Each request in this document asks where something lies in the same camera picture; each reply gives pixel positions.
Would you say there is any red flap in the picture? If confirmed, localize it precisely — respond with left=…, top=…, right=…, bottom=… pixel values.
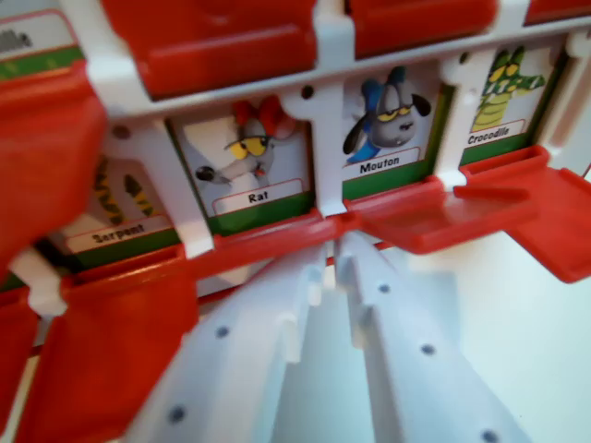
left=0, top=60, right=111, bottom=283
left=343, top=176, right=540, bottom=256
left=13, top=244, right=200, bottom=443
left=344, top=0, right=501, bottom=60
left=195, top=208, right=353, bottom=283
left=453, top=147, right=591, bottom=283
left=100, top=0, right=320, bottom=101

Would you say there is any red flap under Serpent card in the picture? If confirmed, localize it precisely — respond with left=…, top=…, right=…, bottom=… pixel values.
left=13, top=244, right=200, bottom=443

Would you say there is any red flap under Mouton card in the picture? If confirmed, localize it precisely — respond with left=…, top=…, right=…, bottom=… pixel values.
left=343, top=176, right=540, bottom=256

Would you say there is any red flap under Crocodile card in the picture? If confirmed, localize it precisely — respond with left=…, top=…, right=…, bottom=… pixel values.
left=453, top=147, right=591, bottom=283

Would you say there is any red flap under Chenille card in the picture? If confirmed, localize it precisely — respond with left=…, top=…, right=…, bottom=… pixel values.
left=0, top=60, right=111, bottom=283

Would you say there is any upright red flap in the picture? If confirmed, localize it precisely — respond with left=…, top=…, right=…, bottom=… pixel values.
left=100, top=0, right=320, bottom=101
left=344, top=0, right=501, bottom=60

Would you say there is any Serpent picture card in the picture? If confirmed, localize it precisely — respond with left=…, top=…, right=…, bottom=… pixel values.
left=44, top=153, right=184, bottom=271

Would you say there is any Rat picture card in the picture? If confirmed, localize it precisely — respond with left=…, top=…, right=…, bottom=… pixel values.
left=166, top=97, right=319, bottom=233

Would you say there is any red and white game board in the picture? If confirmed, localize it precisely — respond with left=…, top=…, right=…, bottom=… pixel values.
left=0, top=0, right=591, bottom=443

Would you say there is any Mouton picture card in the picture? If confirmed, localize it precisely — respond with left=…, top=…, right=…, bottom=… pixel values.
left=340, top=67, right=452, bottom=200

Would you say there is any Crocodile picture card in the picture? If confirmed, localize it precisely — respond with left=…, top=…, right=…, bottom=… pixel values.
left=458, top=46, right=568, bottom=166

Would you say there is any Chenille picture card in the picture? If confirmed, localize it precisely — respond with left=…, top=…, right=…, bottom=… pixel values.
left=0, top=8, right=88, bottom=83

